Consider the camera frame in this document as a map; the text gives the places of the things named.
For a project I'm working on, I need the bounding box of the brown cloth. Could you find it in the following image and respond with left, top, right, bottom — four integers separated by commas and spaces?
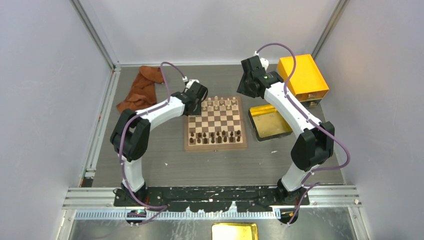
116, 65, 164, 114

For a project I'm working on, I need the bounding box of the wooden chessboard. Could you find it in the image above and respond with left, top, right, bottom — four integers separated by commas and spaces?
183, 96, 248, 152

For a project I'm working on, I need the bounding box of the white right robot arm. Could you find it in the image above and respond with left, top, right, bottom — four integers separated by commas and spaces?
237, 55, 335, 206

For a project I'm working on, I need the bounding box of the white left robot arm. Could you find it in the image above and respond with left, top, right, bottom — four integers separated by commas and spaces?
110, 80, 208, 207

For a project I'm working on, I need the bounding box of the yellow drawer box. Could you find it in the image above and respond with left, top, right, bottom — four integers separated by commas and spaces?
288, 54, 330, 108

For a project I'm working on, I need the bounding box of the aluminium front rail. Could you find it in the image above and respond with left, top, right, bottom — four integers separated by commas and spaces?
62, 185, 362, 223

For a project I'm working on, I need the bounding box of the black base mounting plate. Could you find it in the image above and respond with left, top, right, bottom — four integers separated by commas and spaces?
113, 185, 310, 213

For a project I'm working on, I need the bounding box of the gold metal tin tray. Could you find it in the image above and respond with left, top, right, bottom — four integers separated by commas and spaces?
248, 104, 293, 142

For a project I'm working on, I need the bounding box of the light wooden king piece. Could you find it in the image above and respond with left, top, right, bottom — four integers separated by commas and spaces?
213, 96, 219, 106

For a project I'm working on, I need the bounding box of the gold tin lid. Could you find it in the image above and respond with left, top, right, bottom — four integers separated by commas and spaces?
211, 222, 259, 240

